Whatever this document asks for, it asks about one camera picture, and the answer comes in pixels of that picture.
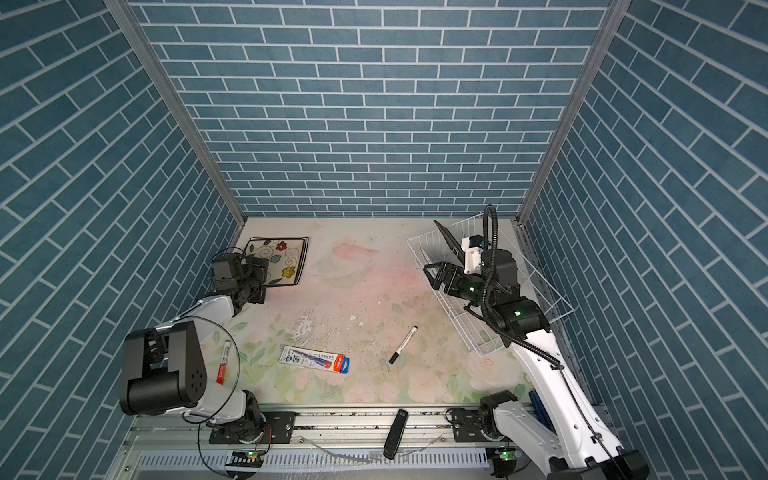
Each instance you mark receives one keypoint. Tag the black remote control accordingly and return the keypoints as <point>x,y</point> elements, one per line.
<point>395,434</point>

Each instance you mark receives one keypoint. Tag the white wire dish rack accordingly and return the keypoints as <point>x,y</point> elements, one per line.
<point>516,297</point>

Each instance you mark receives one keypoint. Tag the dark patterned plate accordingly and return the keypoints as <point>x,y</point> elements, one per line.
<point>286,257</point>

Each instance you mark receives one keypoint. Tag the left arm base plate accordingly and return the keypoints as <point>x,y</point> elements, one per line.
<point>273,427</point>

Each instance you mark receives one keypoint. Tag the black white marker pen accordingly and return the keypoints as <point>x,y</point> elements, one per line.
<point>399,350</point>

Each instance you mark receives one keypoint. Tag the aluminium rail frame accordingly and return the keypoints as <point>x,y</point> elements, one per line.
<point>332,430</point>

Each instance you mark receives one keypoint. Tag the dark plate orange rim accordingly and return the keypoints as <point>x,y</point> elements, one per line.
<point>453,244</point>

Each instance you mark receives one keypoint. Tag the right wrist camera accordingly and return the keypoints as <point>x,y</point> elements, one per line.
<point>473,248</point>

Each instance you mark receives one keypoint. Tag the red marker pen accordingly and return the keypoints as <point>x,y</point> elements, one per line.
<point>223,364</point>

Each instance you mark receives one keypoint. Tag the white slotted cable duct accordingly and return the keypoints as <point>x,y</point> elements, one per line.
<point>313,460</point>

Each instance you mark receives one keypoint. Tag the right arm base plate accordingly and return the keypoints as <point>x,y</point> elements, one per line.
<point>467,426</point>

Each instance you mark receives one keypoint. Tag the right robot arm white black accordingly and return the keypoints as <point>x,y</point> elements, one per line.
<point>576,443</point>

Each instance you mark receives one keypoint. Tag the blue black tool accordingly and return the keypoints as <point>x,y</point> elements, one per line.
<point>540,411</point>

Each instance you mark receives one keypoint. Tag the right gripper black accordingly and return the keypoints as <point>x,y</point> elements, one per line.
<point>447,271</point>

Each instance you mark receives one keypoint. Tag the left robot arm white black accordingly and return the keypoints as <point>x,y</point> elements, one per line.
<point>164,368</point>

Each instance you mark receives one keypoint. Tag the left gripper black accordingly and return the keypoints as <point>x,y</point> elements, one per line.
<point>257,271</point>

